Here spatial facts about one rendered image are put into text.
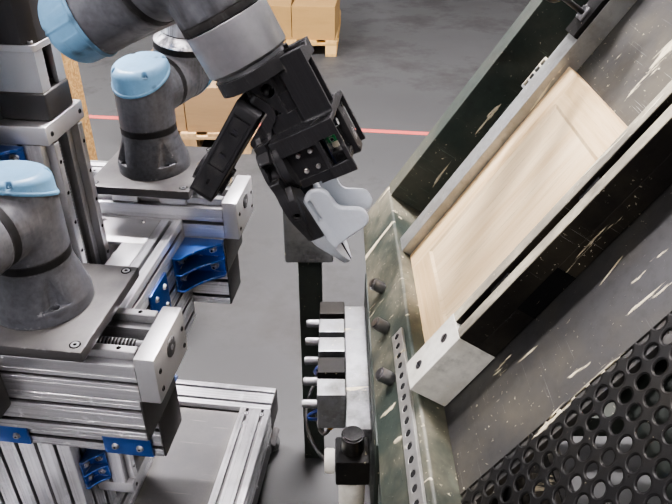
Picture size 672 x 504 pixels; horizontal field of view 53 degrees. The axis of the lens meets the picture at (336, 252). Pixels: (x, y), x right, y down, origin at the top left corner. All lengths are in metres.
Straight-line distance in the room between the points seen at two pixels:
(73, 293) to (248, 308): 1.73
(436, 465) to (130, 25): 0.71
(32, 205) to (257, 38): 0.54
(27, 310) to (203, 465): 0.97
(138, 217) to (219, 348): 1.16
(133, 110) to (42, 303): 0.51
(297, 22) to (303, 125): 5.24
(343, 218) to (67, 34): 0.29
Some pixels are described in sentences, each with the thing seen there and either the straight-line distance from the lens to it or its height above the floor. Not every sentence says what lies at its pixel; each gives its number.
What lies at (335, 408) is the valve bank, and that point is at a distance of 1.33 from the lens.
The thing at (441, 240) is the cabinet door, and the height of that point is 0.97.
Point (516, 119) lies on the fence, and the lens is 1.35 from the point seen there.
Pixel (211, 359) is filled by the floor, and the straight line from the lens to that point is 2.57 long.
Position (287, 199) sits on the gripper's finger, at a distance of 0.61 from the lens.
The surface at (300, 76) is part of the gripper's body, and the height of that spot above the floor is 1.50.
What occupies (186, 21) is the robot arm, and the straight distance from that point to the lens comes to 0.58.
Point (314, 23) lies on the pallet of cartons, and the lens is 5.81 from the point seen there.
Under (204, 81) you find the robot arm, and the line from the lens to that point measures 1.58.
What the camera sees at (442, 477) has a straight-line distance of 1.02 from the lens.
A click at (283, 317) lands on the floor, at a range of 2.72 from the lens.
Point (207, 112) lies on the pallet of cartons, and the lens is 4.03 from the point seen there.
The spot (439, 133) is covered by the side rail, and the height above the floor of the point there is 1.07.
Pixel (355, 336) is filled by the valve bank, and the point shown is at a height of 0.74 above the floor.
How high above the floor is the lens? 1.68
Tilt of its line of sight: 33 degrees down
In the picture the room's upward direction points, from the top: straight up
